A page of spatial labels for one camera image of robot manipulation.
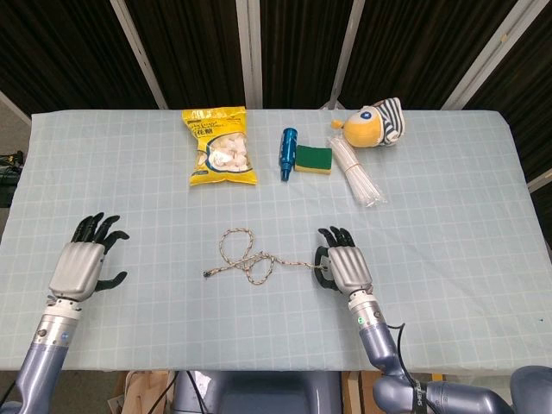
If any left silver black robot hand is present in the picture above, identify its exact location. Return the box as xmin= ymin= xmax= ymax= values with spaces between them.
xmin=47 ymin=212 xmax=130 ymax=302

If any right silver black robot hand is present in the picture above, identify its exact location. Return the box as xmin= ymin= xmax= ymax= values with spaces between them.
xmin=312 ymin=226 xmax=375 ymax=296

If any braided beige rope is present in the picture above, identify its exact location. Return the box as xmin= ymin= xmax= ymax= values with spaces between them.
xmin=203 ymin=227 xmax=324 ymax=286

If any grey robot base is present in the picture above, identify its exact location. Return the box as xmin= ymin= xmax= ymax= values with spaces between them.
xmin=172 ymin=369 xmax=344 ymax=414

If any bundle of clear straws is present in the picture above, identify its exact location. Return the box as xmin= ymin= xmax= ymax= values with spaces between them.
xmin=325 ymin=135 xmax=386 ymax=210

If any light blue checked tablecloth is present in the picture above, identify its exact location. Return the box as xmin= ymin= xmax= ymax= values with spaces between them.
xmin=0 ymin=108 xmax=552 ymax=373

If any green yellow sponge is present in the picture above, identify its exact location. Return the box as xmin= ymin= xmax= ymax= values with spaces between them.
xmin=293 ymin=144 xmax=334 ymax=177

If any brown cardboard box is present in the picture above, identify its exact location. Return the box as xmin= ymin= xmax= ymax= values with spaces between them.
xmin=342 ymin=370 xmax=389 ymax=414

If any blue metal bottle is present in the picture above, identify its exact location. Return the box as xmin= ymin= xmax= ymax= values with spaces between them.
xmin=278 ymin=127 xmax=299 ymax=183

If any light wooden board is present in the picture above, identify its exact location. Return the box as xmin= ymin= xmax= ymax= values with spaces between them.
xmin=115 ymin=370 xmax=175 ymax=414

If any yellow striped plush toy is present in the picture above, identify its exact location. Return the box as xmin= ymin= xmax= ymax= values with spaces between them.
xmin=330 ymin=97 xmax=407 ymax=150

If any yellow marshmallow snack bag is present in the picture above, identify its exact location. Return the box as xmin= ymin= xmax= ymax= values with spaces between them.
xmin=180 ymin=106 xmax=259 ymax=188

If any black equipment with cables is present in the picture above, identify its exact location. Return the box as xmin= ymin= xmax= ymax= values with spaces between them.
xmin=0 ymin=150 xmax=24 ymax=208

